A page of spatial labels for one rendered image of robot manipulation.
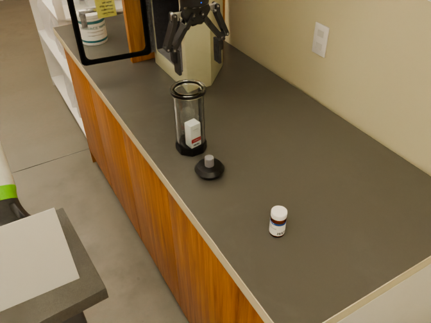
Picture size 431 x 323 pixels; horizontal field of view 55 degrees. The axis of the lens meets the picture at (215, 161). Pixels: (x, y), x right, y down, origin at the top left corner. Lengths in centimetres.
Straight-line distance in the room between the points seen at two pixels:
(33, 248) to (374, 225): 84
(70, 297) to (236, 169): 60
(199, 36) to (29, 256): 101
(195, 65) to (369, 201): 84
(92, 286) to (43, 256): 14
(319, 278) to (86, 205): 184
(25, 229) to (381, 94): 113
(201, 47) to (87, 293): 100
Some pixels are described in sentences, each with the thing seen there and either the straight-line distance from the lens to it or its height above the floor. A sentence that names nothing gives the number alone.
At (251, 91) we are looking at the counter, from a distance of 171.
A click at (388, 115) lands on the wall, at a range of 149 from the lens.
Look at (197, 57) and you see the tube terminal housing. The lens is 166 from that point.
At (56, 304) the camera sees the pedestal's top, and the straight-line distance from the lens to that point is 106.
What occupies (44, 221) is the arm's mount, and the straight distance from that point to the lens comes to 93.
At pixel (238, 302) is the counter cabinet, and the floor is 76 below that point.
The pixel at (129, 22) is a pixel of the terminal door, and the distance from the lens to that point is 186.
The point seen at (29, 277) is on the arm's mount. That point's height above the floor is 101.
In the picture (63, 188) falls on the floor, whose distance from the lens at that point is 281.
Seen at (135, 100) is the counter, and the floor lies 94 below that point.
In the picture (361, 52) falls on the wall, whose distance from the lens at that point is 151.
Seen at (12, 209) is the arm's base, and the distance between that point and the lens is 101.
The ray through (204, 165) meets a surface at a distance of 126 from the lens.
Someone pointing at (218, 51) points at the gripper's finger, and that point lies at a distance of 120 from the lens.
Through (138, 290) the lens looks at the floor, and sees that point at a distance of 218.
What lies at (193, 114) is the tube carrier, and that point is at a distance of 127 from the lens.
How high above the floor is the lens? 178
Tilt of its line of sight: 39 degrees down
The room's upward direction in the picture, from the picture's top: 1 degrees counter-clockwise
